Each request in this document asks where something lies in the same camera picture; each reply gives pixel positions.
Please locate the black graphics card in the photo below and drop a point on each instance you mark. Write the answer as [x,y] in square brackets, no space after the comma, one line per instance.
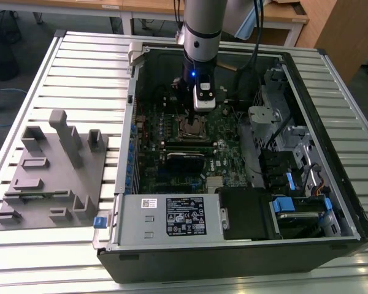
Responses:
[184,167]

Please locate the silver CPU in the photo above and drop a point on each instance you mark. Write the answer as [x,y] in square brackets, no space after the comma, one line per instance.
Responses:
[199,128]

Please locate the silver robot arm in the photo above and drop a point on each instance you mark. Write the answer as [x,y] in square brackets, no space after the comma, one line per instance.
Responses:
[202,30]

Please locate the black PC case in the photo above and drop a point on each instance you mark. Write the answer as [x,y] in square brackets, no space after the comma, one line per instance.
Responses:
[202,266]

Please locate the blue case latch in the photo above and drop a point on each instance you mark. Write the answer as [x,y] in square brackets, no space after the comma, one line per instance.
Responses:
[99,222]

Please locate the wooden cabinet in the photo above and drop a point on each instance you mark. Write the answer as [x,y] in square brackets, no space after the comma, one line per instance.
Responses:
[340,30]

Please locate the silver drive cage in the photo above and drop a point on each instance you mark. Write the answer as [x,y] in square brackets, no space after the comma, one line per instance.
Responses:
[263,115]

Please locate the silver power supply unit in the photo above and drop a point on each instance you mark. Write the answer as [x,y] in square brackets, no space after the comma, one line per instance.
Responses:
[132,226]

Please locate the wooden desk white frame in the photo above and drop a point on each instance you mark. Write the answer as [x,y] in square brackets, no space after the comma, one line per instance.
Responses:
[282,16]
[64,3]

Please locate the black RAM slot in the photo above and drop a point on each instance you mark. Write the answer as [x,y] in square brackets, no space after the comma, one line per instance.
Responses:
[173,140]
[173,146]
[173,143]
[173,149]

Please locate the blue disk carrier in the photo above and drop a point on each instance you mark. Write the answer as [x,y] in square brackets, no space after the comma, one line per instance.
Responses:
[289,180]
[283,204]

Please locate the black disk bay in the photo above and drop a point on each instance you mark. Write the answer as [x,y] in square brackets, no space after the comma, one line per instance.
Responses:
[279,165]

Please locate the grey parts rack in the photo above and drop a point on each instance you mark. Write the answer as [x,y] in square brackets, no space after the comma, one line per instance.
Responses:
[58,183]

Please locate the silver chipset heatsink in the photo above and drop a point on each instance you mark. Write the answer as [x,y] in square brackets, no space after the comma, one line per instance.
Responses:
[215,181]

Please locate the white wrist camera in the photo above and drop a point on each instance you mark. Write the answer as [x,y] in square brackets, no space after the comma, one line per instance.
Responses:
[204,102]

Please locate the green motherboard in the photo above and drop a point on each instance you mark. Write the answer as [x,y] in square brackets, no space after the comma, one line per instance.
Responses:
[230,153]

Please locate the grey case latch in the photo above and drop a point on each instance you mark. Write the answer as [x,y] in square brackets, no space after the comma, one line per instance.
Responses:
[134,52]

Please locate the blue plastic latch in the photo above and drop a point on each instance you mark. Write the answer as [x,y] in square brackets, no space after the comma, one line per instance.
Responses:
[327,203]

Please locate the black round bin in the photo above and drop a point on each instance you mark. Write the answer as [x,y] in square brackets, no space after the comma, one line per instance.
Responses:
[6,65]

